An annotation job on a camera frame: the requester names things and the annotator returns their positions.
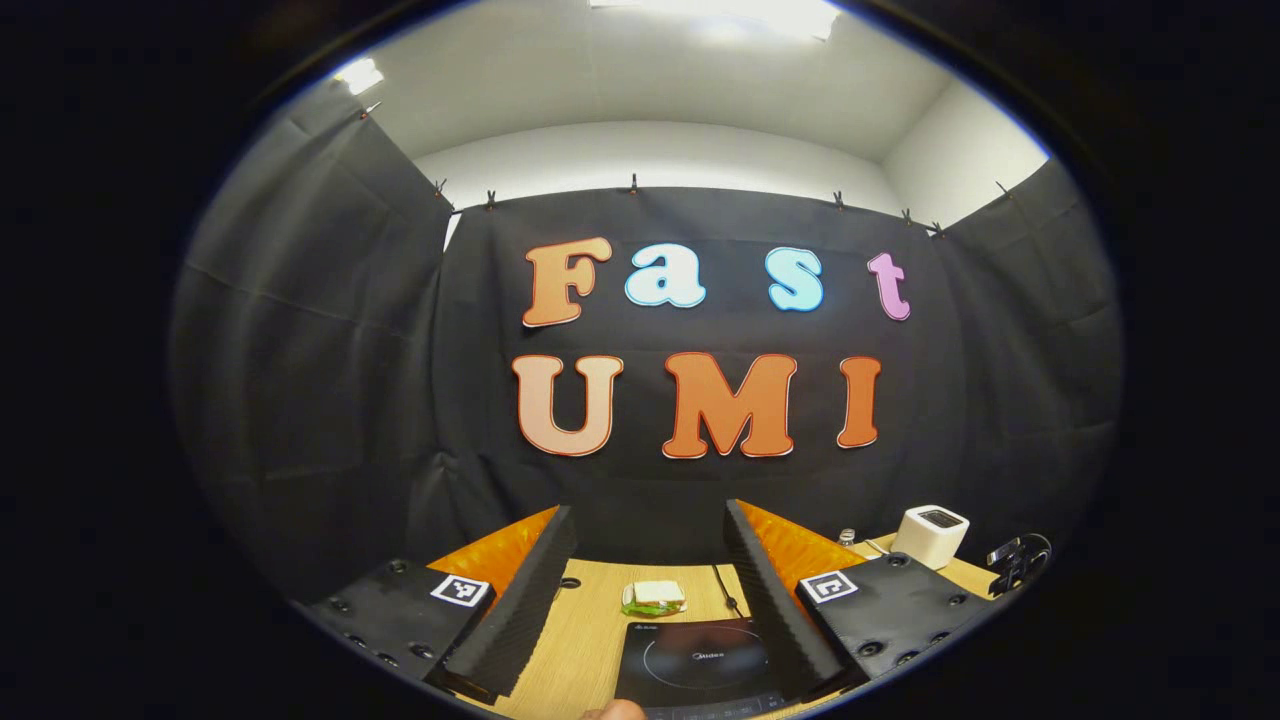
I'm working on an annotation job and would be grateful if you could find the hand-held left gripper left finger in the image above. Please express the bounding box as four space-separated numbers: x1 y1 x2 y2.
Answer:
300 504 579 704

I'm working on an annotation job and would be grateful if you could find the black induction cooktop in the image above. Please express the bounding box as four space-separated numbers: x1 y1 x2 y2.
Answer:
613 617 791 720

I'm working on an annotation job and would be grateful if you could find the large ceiling light panel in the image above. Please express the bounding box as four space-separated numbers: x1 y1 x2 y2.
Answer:
590 0 843 41

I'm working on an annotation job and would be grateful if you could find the black backdrop cloth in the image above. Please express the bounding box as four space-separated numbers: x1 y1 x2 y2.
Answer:
170 80 1126 616

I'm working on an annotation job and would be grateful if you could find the white cube appliance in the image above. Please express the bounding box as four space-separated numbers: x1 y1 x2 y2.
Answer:
890 505 971 571

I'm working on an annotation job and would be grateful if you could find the sandwich with lettuce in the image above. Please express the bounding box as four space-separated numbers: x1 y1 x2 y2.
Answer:
620 580 688 618

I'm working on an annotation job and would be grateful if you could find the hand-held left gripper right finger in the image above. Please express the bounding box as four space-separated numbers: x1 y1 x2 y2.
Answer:
722 498 1001 704

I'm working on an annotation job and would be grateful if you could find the black ringed object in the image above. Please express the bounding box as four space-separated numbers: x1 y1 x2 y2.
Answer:
985 533 1054 598

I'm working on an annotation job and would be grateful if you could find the small ceiling light panel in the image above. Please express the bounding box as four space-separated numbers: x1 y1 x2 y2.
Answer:
335 58 385 97

